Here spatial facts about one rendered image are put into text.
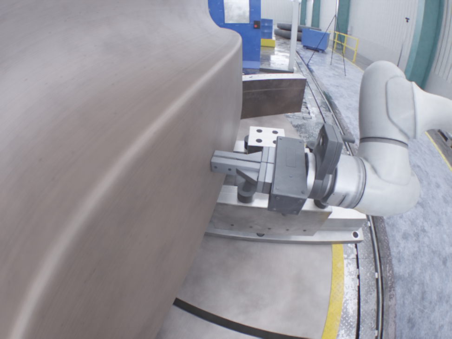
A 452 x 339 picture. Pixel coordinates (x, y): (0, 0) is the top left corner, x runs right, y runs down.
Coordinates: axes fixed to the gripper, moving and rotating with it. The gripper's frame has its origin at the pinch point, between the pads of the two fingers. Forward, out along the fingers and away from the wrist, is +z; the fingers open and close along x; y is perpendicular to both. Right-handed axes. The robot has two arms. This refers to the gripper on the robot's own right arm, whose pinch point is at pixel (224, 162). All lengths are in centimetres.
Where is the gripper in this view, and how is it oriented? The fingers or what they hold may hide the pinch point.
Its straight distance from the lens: 31.4
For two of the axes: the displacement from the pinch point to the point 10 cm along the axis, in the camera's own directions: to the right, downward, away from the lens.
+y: 0.4, 6.9, 7.3
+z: -9.7, -1.5, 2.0
